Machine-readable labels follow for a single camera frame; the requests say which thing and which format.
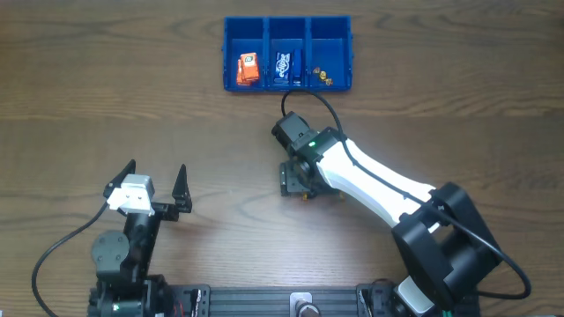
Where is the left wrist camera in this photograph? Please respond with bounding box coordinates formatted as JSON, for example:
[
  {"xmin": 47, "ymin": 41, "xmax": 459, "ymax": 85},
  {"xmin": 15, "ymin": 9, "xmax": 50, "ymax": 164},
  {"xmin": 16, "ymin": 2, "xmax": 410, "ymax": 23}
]
[{"xmin": 106, "ymin": 173, "xmax": 156, "ymax": 217}]

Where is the blue tray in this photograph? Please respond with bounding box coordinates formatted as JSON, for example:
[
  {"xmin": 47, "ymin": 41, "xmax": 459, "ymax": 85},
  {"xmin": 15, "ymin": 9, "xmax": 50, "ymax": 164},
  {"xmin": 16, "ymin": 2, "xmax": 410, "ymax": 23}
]
[{"xmin": 222, "ymin": 15, "xmax": 354, "ymax": 93}]

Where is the mounting rail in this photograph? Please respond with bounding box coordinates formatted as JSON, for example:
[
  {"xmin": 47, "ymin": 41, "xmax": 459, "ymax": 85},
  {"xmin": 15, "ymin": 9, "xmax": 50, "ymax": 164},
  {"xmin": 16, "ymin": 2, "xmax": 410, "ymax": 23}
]
[{"xmin": 87, "ymin": 284, "xmax": 479, "ymax": 317}]

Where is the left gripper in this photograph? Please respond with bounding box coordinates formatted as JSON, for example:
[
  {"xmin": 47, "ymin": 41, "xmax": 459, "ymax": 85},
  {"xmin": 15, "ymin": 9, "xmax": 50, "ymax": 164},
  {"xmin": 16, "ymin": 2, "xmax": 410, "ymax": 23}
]
[{"xmin": 103, "ymin": 158, "xmax": 193, "ymax": 222}]

